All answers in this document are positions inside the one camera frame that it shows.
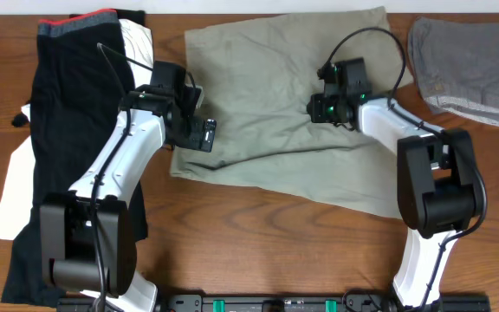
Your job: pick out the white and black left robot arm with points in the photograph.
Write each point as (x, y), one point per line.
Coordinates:
(87, 234)

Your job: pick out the folded grey shorts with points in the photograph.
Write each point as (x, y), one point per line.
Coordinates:
(456, 66)

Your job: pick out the khaki green shorts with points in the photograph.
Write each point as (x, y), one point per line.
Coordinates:
(258, 77)

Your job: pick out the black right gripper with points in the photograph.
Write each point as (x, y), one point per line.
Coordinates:
(317, 113)

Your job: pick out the white garment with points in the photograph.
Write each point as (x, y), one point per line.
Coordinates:
(16, 201)

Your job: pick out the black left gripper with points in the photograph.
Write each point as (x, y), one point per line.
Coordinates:
(195, 139)

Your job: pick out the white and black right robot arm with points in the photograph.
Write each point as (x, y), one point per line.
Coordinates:
(441, 197)

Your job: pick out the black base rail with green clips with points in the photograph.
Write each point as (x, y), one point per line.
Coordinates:
(275, 303)

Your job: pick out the black pants with red waistband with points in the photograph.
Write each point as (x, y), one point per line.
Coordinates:
(79, 79)

